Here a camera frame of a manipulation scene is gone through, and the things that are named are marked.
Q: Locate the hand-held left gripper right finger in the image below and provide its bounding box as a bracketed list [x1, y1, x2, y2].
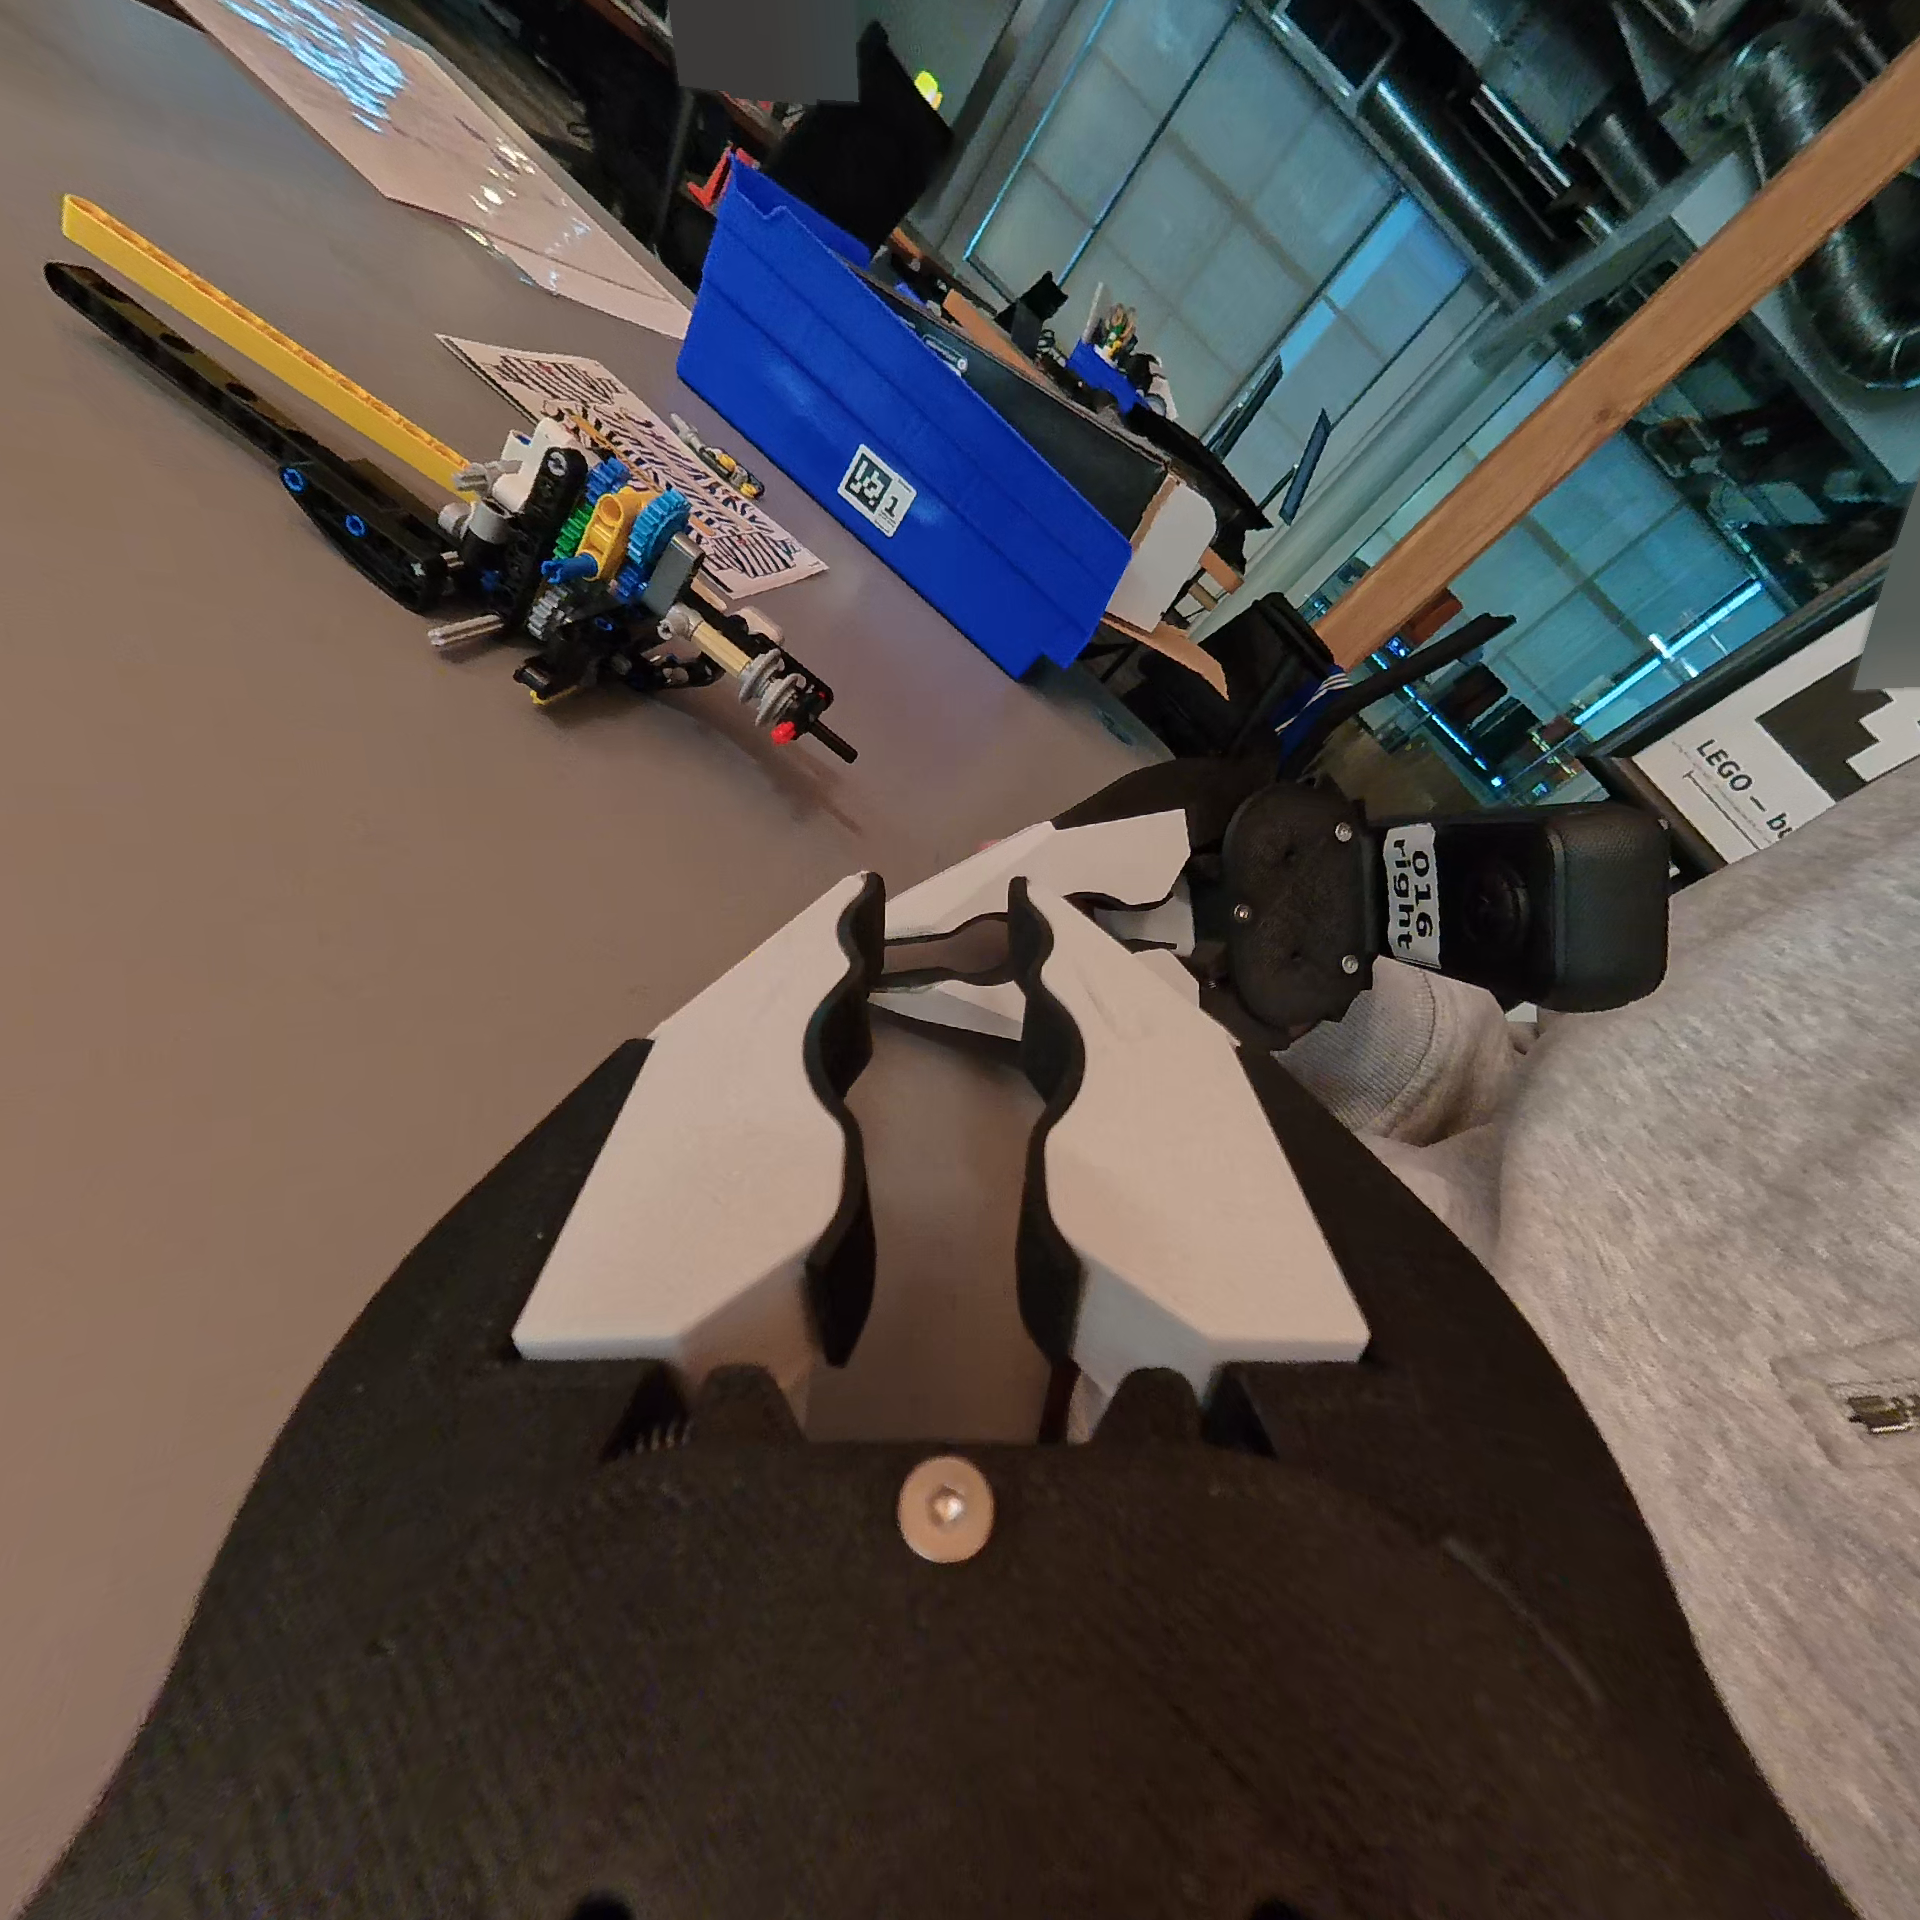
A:
[1005, 872, 1374, 1442]

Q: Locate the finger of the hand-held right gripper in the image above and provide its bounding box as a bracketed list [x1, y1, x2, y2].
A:
[881, 814, 1200, 945]
[884, 901, 1238, 1050]

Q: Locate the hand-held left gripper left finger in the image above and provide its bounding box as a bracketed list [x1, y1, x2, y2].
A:
[509, 870, 888, 1440]

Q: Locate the person's right forearm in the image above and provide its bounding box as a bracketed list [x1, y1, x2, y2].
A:
[1271, 960, 1653, 1292]

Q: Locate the lego vehicle model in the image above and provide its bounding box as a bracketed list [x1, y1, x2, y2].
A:
[40, 191, 863, 768]

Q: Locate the white printed sign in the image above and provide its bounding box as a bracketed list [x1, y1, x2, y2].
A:
[1628, 599, 1920, 869]

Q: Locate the black office chair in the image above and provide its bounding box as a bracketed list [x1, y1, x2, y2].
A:
[1177, 592, 1519, 788]

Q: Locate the wooden beam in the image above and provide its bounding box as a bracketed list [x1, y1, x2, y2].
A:
[1317, 74, 1920, 664]

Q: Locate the blue plastic bin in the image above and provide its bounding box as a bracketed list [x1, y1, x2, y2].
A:
[674, 150, 1135, 684]

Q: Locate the person's grey sweatshirt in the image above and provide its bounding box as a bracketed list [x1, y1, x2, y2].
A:
[1350, 773, 1920, 1920]

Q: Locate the black white sticker sheet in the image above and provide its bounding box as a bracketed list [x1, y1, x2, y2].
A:
[434, 334, 826, 588]

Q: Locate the glossy paper sheet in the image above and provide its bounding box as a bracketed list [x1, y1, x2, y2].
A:
[176, 0, 694, 340]

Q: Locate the flexible grey air duct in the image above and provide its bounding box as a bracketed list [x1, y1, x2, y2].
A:
[1725, 0, 1920, 393]

